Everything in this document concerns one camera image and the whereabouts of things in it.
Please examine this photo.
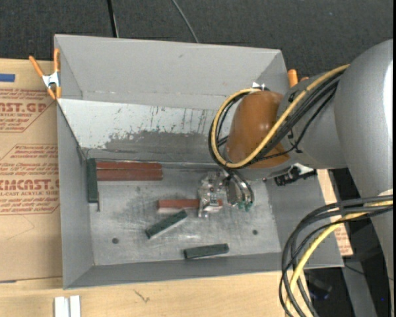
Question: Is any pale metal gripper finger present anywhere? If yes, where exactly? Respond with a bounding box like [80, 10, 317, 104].
[197, 193, 224, 219]
[199, 174, 220, 199]

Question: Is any red-brown block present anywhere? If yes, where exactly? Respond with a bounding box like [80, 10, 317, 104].
[95, 160, 163, 171]
[157, 198, 224, 215]
[96, 169, 164, 182]

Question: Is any dark green flat block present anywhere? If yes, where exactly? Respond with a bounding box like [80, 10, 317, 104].
[86, 158, 100, 204]
[145, 209, 189, 240]
[183, 243, 230, 260]

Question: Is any grey metal bin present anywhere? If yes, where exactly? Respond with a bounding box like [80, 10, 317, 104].
[53, 34, 345, 290]

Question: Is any brown cardboard board red print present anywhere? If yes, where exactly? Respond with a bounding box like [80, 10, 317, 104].
[0, 57, 354, 285]

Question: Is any black cylinder on white bracket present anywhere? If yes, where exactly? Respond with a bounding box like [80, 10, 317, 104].
[273, 164, 317, 187]

